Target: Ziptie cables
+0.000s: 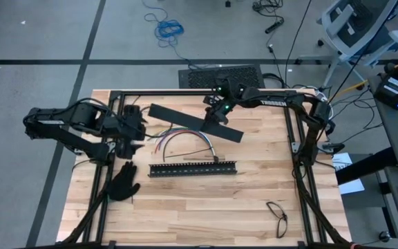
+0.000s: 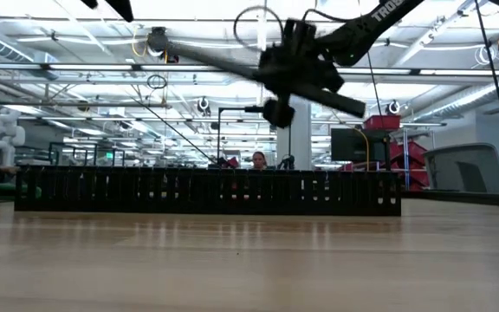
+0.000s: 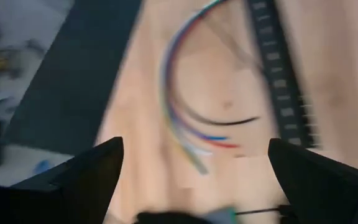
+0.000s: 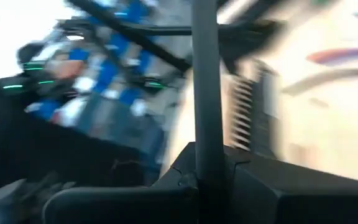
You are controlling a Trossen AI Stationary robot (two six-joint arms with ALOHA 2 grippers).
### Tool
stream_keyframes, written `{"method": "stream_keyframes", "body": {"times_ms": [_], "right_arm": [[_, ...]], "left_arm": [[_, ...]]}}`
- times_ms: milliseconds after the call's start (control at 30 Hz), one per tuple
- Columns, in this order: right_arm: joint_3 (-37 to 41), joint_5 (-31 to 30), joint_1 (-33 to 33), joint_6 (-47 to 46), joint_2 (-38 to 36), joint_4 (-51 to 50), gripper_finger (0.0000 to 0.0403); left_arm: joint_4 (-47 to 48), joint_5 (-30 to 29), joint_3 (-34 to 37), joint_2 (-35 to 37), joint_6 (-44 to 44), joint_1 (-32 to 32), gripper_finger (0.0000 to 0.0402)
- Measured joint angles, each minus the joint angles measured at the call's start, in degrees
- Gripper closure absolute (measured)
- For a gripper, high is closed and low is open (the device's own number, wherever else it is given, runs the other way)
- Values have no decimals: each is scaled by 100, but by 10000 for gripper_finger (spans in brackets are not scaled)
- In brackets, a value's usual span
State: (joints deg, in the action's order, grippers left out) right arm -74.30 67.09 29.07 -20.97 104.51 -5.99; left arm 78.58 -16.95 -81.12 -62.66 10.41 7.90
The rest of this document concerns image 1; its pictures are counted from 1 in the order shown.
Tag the black-framed eyeglasses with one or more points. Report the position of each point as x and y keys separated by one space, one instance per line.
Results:
x=283 y=217

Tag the black duct cover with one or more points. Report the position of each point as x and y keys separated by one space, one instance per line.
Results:
x=178 y=117

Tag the black desk crossbar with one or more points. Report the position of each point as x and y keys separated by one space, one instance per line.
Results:
x=368 y=166

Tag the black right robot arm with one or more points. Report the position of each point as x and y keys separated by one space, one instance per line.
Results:
x=275 y=103

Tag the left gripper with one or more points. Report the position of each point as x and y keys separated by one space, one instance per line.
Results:
x=130 y=128

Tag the black work glove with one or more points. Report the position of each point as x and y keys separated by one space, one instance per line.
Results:
x=123 y=183
x=131 y=111

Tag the black aluminium table frame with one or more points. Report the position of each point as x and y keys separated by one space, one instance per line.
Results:
x=104 y=207

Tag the black clamp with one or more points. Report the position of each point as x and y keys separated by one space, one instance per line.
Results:
x=333 y=147

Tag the black chair caster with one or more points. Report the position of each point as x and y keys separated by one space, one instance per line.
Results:
x=385 y=237

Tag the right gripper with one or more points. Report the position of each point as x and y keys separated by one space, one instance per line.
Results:
x=219 y=107

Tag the grey metal bracket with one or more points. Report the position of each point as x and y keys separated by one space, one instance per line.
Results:
x=294 y=148

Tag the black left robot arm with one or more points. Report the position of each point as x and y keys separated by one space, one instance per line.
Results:
x=64 y=121

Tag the black device blue light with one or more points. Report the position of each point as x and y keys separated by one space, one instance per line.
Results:
x=389 y=91

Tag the white paper sheet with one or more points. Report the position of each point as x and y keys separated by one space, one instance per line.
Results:
x=352 y=186

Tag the black perforated computer case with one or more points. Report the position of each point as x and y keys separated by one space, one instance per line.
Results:
x=199 y=77

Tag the grey mesh office chair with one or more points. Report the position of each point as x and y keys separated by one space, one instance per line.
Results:
x=344 y=41

